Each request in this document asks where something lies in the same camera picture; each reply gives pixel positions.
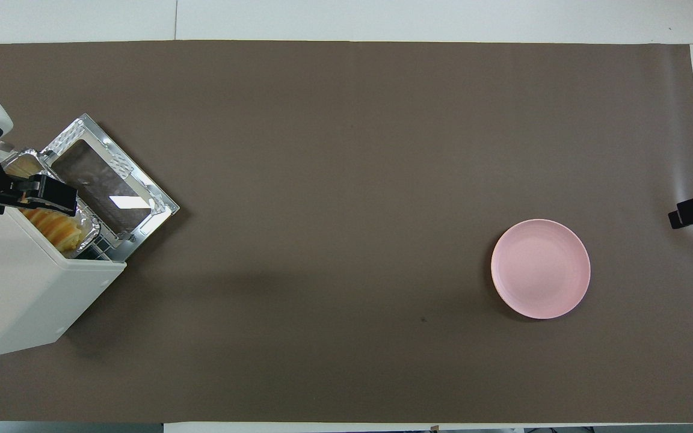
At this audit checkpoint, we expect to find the aluminium foil tray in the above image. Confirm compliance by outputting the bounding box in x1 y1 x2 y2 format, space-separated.
2 147 105 254

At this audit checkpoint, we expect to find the oven wire rack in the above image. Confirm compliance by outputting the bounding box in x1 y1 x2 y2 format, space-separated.
73 233 120 263

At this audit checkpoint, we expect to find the brown table mat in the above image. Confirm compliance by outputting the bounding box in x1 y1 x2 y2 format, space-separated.
0 40 693 424

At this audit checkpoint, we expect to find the cream toaster oven body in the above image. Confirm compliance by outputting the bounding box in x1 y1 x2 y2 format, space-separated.
0 143 128 361

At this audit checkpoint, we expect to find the glass oven door metal frame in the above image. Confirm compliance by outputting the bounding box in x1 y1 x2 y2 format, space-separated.
40 113 180 263

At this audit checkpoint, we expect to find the pink round plate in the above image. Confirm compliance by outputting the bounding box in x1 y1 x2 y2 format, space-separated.
490 219 592 320

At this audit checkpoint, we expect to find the sliced orange bread loaf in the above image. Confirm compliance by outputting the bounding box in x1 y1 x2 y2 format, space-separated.
6 156 82 251

